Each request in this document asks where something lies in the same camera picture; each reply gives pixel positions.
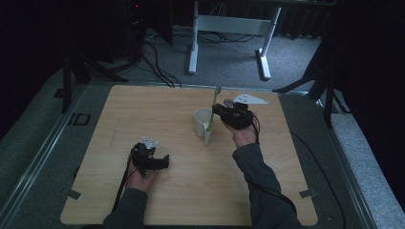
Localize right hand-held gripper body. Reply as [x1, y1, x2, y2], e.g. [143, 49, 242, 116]
[219, 93, 269, 131]

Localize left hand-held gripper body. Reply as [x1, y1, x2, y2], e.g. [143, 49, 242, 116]
[129, 135, 164, 178]

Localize green toothbrush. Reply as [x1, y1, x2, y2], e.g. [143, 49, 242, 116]
[205, 85, 223, 135]

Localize white cup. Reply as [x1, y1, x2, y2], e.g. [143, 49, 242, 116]
[193, 107, 216, 147]

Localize person's right hand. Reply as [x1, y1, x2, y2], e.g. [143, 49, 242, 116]
[224, 114, 261, 149]

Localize person's left hand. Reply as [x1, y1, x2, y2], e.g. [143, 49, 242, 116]
[124, 160, 160, 195]

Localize grey tape strip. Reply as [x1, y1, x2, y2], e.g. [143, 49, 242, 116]
[59, 187, 83, 201]
[298, 188, 318, 199]

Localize black tripod stand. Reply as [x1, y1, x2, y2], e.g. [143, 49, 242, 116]
[60, 47, 130, 115]
[272, 41, 352, 130]

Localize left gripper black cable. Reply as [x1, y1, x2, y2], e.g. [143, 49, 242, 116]
[111, 156, 135, 214]

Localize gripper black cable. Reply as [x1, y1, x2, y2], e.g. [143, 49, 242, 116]
[244, 113, 347, 229]
[111, 156, 135, 214]

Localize black floor cables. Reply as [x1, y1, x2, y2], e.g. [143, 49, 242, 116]
[139, 30, 256, 89]

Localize white desk frame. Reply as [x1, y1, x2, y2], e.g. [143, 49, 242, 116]
[187, 0, 283, 81]

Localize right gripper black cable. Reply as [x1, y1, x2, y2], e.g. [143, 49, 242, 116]
[244, 113, 347, 229]

